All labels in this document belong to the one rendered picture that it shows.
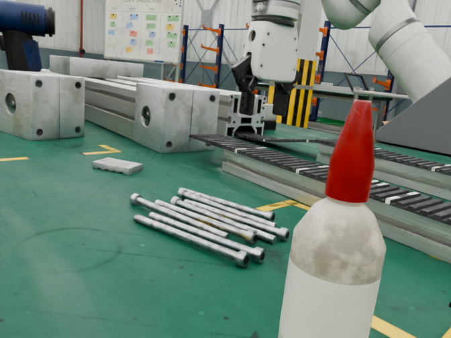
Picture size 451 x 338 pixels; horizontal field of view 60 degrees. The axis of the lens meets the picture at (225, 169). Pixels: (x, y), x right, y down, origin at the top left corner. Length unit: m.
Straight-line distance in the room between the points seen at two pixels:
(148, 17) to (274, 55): 5.93
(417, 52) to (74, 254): 0.93
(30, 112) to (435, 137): 0.79
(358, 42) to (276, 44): 8.61
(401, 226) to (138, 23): 6.46
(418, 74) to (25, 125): 0.84
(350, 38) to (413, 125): 8.43
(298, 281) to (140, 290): 0.10
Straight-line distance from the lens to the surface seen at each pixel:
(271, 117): 0.95
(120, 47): 6.92
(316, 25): 4.14
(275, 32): 0.72
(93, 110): 0.82
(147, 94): 0.61
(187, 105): 0.59
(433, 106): 0.97
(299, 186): 0.42
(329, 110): 9.47
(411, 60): 1.06
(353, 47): 9.31
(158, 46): 6.45
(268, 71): 0.71
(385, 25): 1.10
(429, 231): 0.35
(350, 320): 0.17
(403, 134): 0.99
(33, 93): 0.63
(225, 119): 0.78
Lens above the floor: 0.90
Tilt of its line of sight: 14 degrees down
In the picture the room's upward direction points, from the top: 6 degrees clockwise
